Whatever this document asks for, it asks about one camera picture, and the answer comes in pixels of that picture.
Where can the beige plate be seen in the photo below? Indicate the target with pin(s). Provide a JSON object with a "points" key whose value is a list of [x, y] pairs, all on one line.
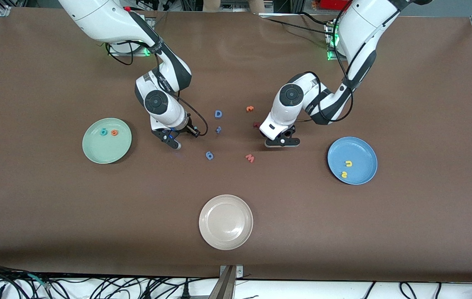
{"points": [[226, 222]]}

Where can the blue plate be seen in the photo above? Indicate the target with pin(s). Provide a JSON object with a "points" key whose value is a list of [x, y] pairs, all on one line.
{"points": [[358, 153]]}

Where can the aluminium profile post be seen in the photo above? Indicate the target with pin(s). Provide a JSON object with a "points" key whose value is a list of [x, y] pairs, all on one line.
{"points": [[225, 282]]}

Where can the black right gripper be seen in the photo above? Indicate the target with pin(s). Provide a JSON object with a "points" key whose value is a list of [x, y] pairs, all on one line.
{"points": [[189, 128]]}

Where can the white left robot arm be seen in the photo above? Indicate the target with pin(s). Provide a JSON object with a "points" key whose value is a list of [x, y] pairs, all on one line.
{"points": [[364, 25]]}

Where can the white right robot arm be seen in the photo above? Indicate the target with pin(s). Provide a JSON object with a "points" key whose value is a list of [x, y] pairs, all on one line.
{"points": [[107, 20]]}

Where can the pink foam letter W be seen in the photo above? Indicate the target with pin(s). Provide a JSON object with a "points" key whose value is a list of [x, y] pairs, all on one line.
{"points": [[250, 158]]}

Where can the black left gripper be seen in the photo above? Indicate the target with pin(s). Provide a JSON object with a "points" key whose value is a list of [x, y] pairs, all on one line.
{"points": [[287, 133]]}

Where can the pale green plate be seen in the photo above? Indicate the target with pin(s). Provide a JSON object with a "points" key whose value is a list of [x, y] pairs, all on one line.
{"points": [[107, 149]]}

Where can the teal foam letter q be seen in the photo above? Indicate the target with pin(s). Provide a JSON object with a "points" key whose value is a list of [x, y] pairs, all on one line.
{"points": [[103, 132]]}

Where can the blue foam digit 9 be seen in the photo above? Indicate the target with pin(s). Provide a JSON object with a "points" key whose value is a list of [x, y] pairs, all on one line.
{"points": [[209, 155]]}

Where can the blue foam letter D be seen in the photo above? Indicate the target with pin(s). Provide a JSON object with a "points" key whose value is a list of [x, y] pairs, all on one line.
{"points": [[218, 113]]}

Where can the brown table cover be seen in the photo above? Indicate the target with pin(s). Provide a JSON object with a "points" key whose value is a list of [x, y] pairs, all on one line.
{"points": [[136, 207]]}

